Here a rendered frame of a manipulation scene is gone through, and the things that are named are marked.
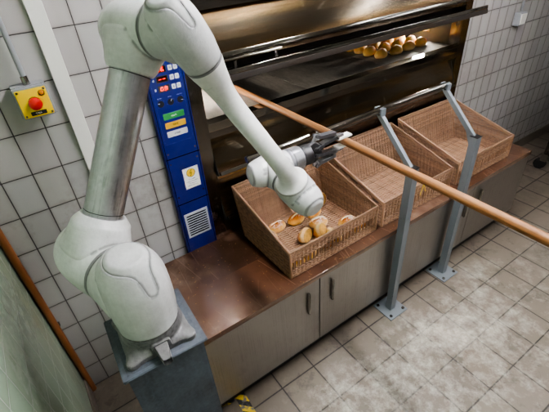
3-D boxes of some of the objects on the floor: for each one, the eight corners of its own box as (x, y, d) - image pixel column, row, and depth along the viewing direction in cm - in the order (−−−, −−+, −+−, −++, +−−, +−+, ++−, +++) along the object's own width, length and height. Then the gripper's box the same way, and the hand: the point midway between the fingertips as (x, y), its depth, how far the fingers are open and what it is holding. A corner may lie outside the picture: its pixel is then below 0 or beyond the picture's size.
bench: (176, 339, 220) (149, 265, 187) (443, 189, 325) (457, 124, 292) (222, 421, 181) (201, 347, 148) (509, 221, 286) (534, 150, 253)
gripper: (292, 132, 135) (343, 114, 146) (294, 172, 145) (341, 153, 155) (305, 140, 130) (357, 120, 140) (306, 180, 139) (354, 159, 150)
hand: (342, 140), depth 146 cm, fingers closed on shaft, 3 cm apart
